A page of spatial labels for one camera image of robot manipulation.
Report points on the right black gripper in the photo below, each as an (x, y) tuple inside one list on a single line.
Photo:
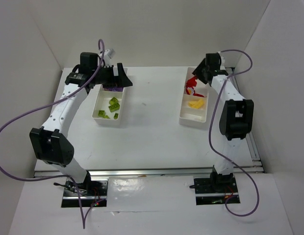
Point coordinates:
[(201, 72)]

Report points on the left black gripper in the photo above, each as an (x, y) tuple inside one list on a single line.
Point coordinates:
[(118, 75)]

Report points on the purple rounded lego block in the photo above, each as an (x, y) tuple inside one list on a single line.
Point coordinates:
[(114, 89)]

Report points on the red tall lego brick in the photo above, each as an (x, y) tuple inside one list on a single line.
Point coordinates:
[(192, 82)]

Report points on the red oval lego piece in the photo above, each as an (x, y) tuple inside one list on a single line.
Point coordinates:
[(190, 90)]

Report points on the yellow long lego plate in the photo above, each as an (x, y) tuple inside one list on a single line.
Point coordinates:
[(196, 104)]

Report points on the small lime green lego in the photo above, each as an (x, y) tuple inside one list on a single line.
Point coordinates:
[(101, 113)]

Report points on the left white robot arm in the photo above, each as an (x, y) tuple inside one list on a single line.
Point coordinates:
[(49, 142)]

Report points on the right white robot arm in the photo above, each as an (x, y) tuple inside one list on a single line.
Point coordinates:
[(222, 171)]

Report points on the left white divided container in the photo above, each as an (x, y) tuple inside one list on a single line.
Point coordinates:
[(102, 103)]

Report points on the white divided container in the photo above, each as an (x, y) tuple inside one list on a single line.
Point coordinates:
[(193, 109), (102, 103)]

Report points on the right white divided container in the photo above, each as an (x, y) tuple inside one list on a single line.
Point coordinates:
[(193, 109)]

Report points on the aluminium front rail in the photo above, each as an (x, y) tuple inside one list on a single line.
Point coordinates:
[(150, 172)]

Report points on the aluminium rail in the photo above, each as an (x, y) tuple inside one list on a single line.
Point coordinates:
[(236, 119), (150, 172)]

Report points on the aluminium right side rail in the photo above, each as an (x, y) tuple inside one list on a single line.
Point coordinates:
[(236, 119)]

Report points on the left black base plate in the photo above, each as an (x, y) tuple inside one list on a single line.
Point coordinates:
[(95, 194)]

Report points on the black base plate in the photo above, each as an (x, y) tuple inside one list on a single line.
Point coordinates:
[(208, 194), (95, 194)]

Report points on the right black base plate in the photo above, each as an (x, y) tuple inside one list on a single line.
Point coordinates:
[(208, 194)]

